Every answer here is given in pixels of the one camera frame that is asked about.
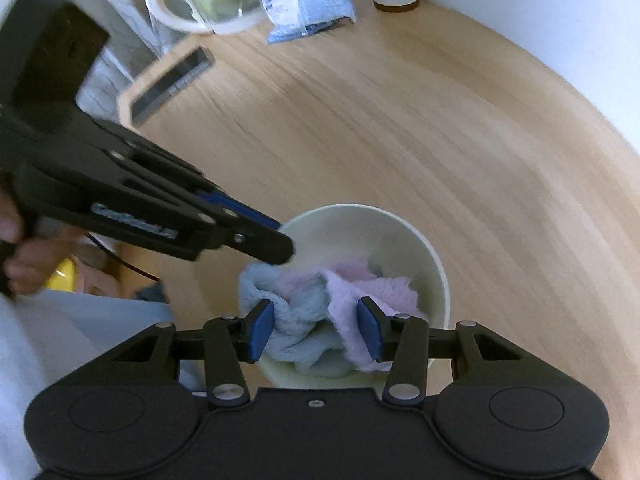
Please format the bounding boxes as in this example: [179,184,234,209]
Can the black cable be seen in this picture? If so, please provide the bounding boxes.
[92,234,163,282]

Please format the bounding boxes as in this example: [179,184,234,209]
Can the person's left hand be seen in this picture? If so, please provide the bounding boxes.
[0,194,82,296]

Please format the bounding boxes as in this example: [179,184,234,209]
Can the dark rectangular bar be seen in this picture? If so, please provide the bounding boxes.
[129,46,217,126]

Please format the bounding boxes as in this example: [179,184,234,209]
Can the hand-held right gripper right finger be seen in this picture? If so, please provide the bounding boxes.
[356,296,526,406]

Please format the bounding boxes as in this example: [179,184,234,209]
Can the white quilted cloth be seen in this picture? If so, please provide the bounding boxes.
[80,0,168,111]

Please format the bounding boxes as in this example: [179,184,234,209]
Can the blue and pink towel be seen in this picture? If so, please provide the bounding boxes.
[238,255,431,378]

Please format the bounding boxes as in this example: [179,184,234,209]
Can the yellow object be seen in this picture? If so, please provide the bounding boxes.
[42,257,79,293]

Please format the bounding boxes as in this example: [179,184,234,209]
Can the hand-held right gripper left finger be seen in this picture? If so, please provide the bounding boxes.
[100,299,275,407]

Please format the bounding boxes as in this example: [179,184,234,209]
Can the cream white bowl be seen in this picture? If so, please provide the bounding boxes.
[239,203,452,391]

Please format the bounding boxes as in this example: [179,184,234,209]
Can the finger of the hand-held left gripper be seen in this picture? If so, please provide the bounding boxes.
[219,224,297,266]
[196,190,282,234]

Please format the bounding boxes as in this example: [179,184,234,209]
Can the person's white garment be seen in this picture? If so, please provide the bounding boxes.
[0,287,207,480]

